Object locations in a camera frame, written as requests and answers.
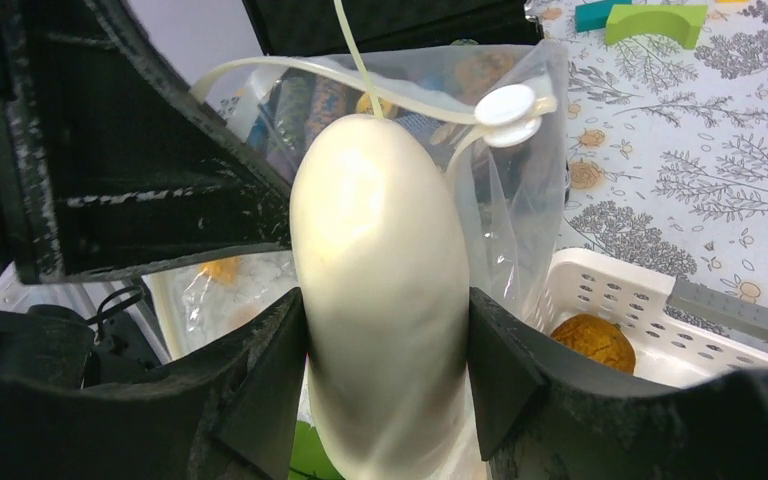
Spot black open case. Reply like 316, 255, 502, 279
243, 0, 544, 57

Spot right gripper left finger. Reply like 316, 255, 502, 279
0, 289, 308, 479

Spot green curved block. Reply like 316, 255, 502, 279
604, 4, 708, 50

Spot white perforated plastic basket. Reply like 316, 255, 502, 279
524, 248, 768, 388

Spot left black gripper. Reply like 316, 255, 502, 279
0, 1, 290, 284

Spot green cabbage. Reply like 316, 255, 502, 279
288, 420, 342, 480

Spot white radish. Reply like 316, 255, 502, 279
290, 114, 469, 479

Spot clear zip top bag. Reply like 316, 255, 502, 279
152, 36, 571, 362

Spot teal block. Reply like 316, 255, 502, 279
574, 0, 633, 33

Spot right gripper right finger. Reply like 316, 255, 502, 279
467, 289, 768, 479

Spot brown potato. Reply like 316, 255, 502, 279
550, 313, 637, 375

